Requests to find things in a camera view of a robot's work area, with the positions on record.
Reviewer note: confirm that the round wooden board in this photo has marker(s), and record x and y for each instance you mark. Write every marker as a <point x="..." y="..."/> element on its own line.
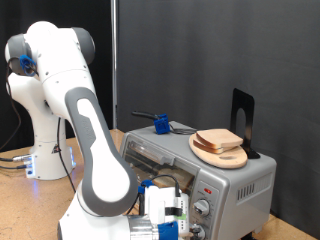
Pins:
<point x="226" y="161"/>

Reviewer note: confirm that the silver metal pole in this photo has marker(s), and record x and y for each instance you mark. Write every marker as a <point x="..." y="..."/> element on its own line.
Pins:
<point x="114" y="66"/>

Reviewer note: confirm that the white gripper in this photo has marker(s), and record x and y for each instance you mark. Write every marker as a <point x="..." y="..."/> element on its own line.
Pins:
<point x="160" y="203"/>

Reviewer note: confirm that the silver toaster oven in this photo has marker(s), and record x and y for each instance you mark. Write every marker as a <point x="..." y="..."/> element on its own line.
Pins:
<point x="240" y="173"/>

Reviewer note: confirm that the black fabric backdrop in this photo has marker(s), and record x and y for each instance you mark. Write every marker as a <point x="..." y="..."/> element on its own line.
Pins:
<point x="100" y="20"/>

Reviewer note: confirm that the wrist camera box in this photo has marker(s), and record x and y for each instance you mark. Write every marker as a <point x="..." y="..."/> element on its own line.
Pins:
<point x="182" y="213"/>

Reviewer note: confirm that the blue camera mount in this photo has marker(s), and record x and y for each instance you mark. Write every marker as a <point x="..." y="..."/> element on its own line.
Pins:
<point x="167" y="230"/>

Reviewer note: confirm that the silver oven knob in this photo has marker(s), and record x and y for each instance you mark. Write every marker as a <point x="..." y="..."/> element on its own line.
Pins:
<point x="201" y="232"/>
<point x="201" y="208"/>

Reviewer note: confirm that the grey fabric backdrop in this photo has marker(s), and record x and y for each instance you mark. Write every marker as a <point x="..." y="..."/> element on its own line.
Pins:
<point x="200" y="50"/>

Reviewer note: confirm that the metal spatula with blue block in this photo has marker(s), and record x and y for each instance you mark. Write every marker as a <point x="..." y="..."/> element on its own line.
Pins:
<point x="162" y="124"/>

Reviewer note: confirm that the black metal bookend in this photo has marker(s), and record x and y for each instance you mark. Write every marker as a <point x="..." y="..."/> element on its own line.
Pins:
<point x="238" y="103"/>

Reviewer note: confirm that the toasted bread slice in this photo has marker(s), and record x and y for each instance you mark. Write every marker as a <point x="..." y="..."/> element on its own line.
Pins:
<point x="218" y="138"/>
<point x="203" y="147"/>

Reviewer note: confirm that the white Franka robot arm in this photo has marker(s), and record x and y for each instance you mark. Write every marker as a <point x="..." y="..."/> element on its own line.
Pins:
<point x="100" y="166"/>

